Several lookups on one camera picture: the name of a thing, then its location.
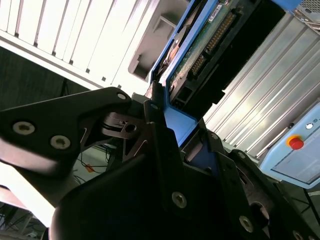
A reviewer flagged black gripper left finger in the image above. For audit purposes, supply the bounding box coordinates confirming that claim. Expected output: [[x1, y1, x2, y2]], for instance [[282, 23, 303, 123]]
[[0, 81, 201, 213]]

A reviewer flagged hard disk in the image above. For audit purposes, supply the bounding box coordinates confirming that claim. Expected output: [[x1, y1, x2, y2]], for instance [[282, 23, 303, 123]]
[[148, 0, 293, 176]]

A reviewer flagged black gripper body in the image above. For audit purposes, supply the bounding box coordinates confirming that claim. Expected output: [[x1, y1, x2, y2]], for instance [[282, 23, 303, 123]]
[[48, 153, 253, 240]]

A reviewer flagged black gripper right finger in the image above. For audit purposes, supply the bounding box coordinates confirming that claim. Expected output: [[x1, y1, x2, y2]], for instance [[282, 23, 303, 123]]
[[198, 118, 320, 240]]

